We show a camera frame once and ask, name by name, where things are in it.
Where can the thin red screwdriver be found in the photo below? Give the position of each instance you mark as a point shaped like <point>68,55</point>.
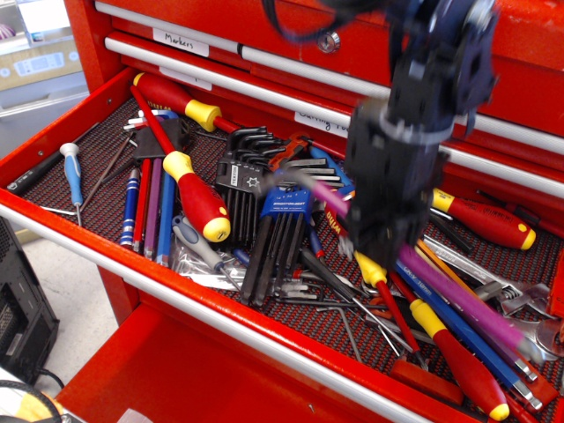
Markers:
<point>526,215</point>

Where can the chest key lock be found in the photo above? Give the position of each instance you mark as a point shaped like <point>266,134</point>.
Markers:
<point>328,42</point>

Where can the orange folding key set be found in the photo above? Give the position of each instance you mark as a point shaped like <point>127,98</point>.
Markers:
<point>295,144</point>

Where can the blue hex key set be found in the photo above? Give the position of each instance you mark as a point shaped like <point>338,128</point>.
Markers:
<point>283,219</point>

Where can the white Markers label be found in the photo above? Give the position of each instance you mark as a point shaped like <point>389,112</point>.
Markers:
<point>181,42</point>

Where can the red yellow screwdriver right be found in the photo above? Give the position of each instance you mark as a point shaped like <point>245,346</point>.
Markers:
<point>490,222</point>

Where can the red yellow screwdriver middle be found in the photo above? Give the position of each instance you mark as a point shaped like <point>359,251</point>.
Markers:
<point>373,275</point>

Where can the long red yellow screwdriver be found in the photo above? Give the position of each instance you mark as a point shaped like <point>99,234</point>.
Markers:
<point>162,93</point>

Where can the blue white precision screwdriver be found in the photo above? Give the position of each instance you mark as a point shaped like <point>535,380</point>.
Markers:
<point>72,171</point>

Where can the black Tekton key set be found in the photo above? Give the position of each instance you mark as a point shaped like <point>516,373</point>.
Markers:
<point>239,173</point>

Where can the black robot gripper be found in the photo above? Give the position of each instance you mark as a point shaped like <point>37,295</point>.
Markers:
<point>394,167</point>

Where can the large violet Allen key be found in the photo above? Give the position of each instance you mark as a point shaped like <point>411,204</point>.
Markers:
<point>486,318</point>

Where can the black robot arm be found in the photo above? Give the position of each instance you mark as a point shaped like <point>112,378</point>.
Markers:
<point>441,68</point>

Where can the small purple hex key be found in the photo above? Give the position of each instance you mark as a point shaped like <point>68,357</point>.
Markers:
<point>153,209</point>

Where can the blue metallic pen tool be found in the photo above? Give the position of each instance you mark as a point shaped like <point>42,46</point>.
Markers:
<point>130,208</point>

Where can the black computer case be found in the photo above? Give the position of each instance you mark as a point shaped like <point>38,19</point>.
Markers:
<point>28,323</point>

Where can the rainbow hex key set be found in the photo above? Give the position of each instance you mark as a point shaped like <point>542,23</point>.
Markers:
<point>484,345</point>

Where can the red tool chest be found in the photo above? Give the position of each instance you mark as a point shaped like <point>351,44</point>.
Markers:
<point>239,365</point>

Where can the silver wrench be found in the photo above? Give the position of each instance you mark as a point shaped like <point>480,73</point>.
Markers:
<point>512,296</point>

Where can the black pen tool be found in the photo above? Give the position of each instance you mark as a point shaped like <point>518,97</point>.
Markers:
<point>23,167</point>

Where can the red yellow screwdriver bottom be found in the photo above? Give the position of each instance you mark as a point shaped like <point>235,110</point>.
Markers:
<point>472,376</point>

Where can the grey blue screwdriver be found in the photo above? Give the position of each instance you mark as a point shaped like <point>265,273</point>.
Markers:
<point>192,239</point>

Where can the large red yellow screwdriver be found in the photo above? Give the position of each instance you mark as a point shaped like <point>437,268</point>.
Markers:
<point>202,205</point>

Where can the white cutting tools label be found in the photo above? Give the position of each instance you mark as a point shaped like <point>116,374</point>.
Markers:
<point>334,123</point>

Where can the red hex key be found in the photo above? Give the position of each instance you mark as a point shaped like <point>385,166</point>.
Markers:
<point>145,180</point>

